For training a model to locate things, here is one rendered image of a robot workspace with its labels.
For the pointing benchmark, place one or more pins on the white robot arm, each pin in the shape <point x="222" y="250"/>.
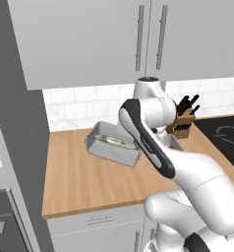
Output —
<point x="201" y="183"/>

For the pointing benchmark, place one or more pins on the grey open food container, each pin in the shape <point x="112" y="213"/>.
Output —
<point x="113" y="147"/>

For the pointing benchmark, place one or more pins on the wooden knife block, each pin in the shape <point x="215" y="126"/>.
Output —
<point x="184" y="122"/>

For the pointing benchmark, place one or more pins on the grey drawer front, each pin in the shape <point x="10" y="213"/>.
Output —
<point x="122" y="218"/>

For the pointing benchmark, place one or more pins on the black hob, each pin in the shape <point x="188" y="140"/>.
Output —
<point x="225" y="141"/>

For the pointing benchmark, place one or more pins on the tall grey appliance cabinet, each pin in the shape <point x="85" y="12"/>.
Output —
<point x="14" y="82"/>

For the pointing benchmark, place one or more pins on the grey base cupboard door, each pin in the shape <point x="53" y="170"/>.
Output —
<point x="149" y="234"/>
<point x="96" y="241"/>

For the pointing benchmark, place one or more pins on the black built-in oven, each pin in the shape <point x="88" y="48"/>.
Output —
<point x="4" y="223"/>

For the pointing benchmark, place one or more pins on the wide grey wall cupboard door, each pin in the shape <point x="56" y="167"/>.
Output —
<point x="79" y="42"/>

